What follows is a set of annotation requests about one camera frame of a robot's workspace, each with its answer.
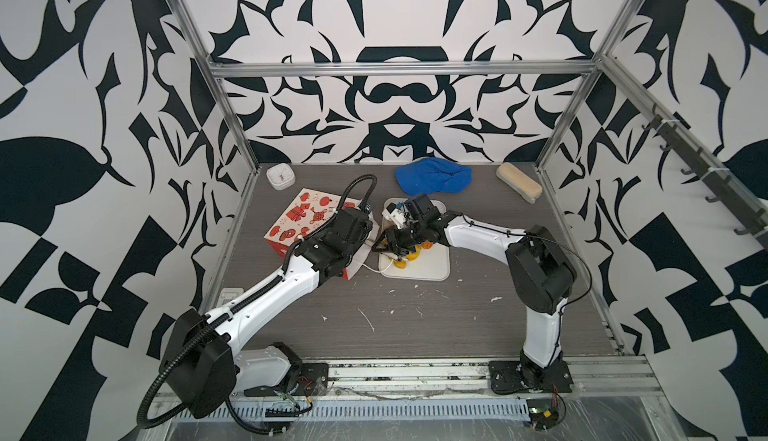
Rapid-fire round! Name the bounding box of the white square analog clock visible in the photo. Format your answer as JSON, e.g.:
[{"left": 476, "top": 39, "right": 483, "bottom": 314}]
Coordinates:
[{"left": 266, "top": 163, "right": 296, "bottom": 191}]

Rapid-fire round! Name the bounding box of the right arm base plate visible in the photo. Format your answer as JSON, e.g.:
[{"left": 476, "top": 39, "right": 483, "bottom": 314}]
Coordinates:
[{"left": 488, "top": 358, "right": 573, "bottom": 395}]

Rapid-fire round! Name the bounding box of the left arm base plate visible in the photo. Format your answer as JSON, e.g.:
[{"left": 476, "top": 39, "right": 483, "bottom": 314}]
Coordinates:
[{"left": 244, "top": 362, "right": 329, "bottom": 397}]

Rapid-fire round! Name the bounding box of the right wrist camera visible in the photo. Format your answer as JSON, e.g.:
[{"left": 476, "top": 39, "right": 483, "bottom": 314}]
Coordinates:
[{"left": 383, "top": 203, "right": 410, "bottom": 229}]

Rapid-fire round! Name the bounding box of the beige sponge block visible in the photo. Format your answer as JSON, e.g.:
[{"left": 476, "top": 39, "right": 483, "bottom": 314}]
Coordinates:
[{"left": 496, "top": 163, "right": 543, "bottom": 204}]

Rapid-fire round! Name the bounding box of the black corrugated cable conduit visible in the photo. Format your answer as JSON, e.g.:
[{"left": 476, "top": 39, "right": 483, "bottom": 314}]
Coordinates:
[{"left": 136, "top": 317, "right": 232, "bottom": 430}]

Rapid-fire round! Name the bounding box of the white red paper bag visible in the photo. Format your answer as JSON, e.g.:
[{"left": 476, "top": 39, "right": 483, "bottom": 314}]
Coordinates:
[{"left": 263, "top": 188, "right": 379, "bottom": 280}]

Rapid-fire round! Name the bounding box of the green circuit board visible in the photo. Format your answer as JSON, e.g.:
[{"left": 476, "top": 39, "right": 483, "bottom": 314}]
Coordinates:
[{"left": 526, "top": 399, "right": 560, "bottom": 431}]

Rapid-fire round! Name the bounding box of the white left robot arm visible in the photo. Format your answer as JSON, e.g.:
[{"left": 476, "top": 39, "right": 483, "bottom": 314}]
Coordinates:
[{"left": 141, "top": 206, "right": 373, "bottom": 418}]

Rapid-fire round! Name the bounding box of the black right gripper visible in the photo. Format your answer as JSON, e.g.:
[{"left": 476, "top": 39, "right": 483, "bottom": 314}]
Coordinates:
[{"left": 370, "top": 223, "right": 428, "bottom": 255}]

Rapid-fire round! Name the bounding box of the white plastic tray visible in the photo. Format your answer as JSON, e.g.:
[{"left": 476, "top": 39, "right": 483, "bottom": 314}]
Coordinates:
[{"left": 377, "top": 197, "right": 451, "bottom": 282}]

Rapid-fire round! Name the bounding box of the white slotted cable duct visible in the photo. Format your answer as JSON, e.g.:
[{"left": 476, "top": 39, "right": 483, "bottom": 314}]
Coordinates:
[{"left": 170, "top": 398, "right": 532, "bottom": 423}]

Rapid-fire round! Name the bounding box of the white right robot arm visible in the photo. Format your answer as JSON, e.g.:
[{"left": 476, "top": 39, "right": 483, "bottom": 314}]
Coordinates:
[{"left": 373, "top": 194, "right": 577, "bottom": 374}]

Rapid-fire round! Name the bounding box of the blue cloth cap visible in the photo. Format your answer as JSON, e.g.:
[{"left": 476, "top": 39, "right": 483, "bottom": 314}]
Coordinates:
[{"left": 394, "top": 158, "right": 472, "bottom": 197}]

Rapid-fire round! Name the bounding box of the small yellow fake bread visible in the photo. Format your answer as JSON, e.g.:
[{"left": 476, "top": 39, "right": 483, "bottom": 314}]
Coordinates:
[{"left": 405, "top": 246, "right": 422, "bottom": 262}]

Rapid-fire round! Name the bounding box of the black wall hook rail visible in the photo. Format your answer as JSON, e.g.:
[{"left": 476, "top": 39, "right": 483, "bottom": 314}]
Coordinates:
[{"left": 641, "top": 104, "right": 767, "bottom": 250}]

